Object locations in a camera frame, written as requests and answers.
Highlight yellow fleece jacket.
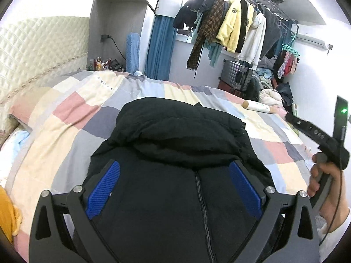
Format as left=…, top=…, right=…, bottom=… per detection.
left=216, top=0, right=247, bottom=53

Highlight cream quilted headboard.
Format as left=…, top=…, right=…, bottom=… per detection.
left=0, top=16, right=91, bottom=113

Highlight patchwork bed cover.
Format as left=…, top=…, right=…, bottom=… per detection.
left=5, top=70, right=313, bottom=252

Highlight yellow crown print pillow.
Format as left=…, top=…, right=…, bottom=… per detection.
left=0, top=185, right=21, bottom=245

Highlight blue curtain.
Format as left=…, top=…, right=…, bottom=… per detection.
left=145, top=15, right=177, bottom=82

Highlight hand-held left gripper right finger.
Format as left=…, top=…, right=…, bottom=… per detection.
left=229, top=160, right=321, bottom=263

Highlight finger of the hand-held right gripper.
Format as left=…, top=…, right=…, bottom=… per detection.
left=285, top=112, right=330, bottom=146

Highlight black power cable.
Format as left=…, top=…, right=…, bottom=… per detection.
left=108, top=36, right=127, bottom=65

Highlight person's right hand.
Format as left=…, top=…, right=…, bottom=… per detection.
left=307, top=152, right=351, bottom=226

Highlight teal hanging garment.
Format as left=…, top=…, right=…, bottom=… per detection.
left=192, top=8, right=223, bottom=67

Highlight dark grey coat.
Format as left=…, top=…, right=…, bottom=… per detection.
left=258, top=4, right=283, bottom=60

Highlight grey wardrobe cabinet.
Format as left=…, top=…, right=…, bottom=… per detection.
left=89, top=0, right=192, bottom=75

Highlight light blue cloth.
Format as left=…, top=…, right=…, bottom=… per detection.
left=11, top=130, right=30, bottom=154

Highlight teal sock hanger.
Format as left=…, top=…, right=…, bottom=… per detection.
left=281, top=34, right=300, bottom=57

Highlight person's right forearm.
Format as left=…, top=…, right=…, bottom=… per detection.
left=315, top=210, right=351, bottom=263

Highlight white quilted mattress pad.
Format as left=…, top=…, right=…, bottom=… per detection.
left=0, top=126, right=20, bottom=183

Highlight hanging black jacket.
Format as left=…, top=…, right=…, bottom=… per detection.
left=172, top=0, right=205, bottom=30

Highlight white hoodie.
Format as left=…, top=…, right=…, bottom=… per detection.
left=237, top=12, right=267, bottom=65

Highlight pile of clothes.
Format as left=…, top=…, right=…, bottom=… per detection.
left=256, top=66, right=294, bottom=110

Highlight white air conditioner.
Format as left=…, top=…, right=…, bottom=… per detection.
left=296, top=31, right=334, bottom=50

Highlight hanging black garment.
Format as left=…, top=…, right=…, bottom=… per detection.
left=236, top=0, right=249, bottom=53

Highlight grey suitcase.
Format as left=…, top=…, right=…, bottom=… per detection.
left=221, top=59, right=254, bottom=92

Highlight group of cosmetic bottles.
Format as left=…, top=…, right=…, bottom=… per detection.
left=87, top=57, right=125, bottom=72

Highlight cream rolled bundle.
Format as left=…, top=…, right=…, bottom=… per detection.
left=259, top=88, right=283, bottom=106

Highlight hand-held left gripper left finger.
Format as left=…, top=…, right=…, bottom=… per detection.
left=29, top=159, right=121, bottom=263

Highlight hanging pink socks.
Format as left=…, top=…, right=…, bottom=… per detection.
left=277, top=50, right=299, bottom=79

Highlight black puffer jacket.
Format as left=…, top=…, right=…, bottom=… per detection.
left=73, top=97, right=286, bottom=263

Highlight brown plaid scarf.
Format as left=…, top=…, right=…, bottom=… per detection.
left=186, top=0, right=226, bottom=72

